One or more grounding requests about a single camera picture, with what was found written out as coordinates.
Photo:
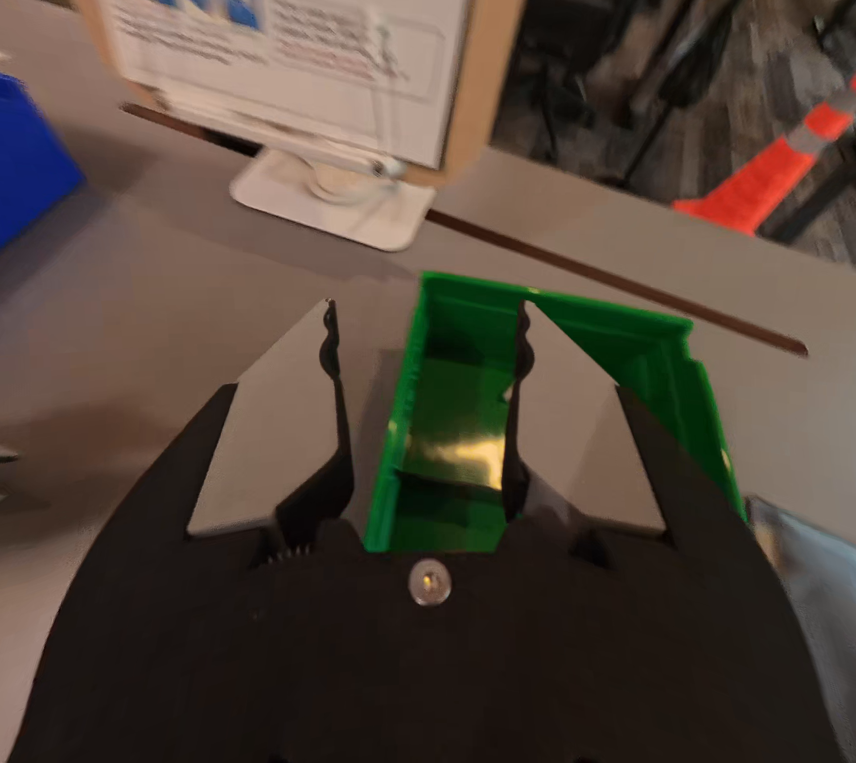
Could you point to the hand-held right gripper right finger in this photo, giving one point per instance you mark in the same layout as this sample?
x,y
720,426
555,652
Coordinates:
x,y
582,442

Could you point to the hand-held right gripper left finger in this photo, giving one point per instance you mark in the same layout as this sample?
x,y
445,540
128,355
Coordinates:
x,y
274,442

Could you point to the green plastic bin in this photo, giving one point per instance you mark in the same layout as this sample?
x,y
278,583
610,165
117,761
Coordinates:
x,y
468,321

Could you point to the blue plastic bin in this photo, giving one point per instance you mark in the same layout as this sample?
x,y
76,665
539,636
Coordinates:
x,y
33,174

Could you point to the silver foil bag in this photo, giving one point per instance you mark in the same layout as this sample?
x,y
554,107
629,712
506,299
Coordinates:
x,y
816,562

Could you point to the orange traffic cone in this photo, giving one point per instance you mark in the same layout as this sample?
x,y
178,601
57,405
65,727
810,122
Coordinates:
x,y
755,181

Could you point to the printed instruction sheet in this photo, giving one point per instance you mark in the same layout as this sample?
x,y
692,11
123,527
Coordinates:
x,y
301,74

